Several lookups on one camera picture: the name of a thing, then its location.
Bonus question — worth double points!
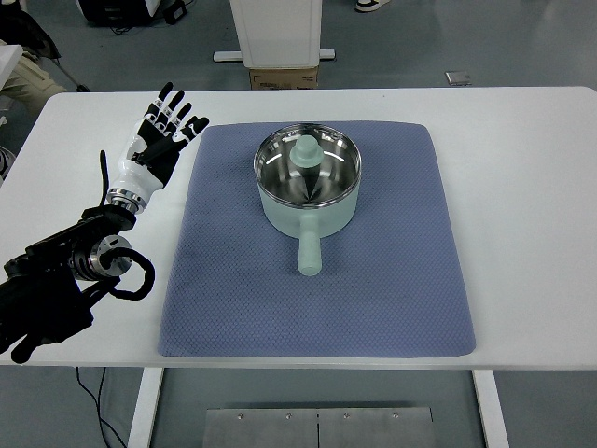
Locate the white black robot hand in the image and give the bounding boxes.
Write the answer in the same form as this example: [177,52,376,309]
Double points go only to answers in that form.
[107,82,209,215]

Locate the green pot with handle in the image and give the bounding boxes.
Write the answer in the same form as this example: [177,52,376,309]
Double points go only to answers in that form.
[253,123,362,276]

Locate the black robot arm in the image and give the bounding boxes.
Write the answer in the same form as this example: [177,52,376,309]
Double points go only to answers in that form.
[1,202,156,364]

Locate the cardboard box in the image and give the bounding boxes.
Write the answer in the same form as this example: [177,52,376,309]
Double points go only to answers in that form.
[249,66,319,91]

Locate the person in khaki trousers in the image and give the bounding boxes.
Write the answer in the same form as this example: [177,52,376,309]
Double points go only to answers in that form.
[1,1,66,118]

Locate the black white machine base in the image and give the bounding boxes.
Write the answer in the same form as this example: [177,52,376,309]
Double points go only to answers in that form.
[76,0,191,27]

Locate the glass lid green knob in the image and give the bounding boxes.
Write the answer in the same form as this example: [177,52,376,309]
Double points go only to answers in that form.
[254,123,362,209]

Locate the white black sneaker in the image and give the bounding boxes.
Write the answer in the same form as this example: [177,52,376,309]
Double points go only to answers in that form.
[354,0,390,13]

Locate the blue quilted mat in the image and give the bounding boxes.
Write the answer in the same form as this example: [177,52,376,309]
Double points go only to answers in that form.
[156,119,478,359]

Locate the white table left leg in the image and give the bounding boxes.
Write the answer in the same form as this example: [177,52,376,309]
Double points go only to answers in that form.
[127,368,165,448]

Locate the white table leg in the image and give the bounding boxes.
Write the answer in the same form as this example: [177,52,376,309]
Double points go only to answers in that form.
[472,370,509,448]
[127,368,165,448]

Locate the grey floor plate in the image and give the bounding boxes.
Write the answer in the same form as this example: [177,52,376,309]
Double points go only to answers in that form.
[444,71,472,87]

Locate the white table right leg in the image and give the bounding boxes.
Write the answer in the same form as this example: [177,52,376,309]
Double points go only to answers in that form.
[472,370,509,448]

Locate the white pedestal stand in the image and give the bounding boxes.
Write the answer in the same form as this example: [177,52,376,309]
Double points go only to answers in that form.
[213,0,336,69]

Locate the black floor cable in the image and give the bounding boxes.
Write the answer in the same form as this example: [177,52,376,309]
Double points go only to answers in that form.
[76,367,128,448]

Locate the metal base plate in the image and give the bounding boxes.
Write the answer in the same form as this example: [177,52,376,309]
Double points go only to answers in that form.
[202,407,437,447]

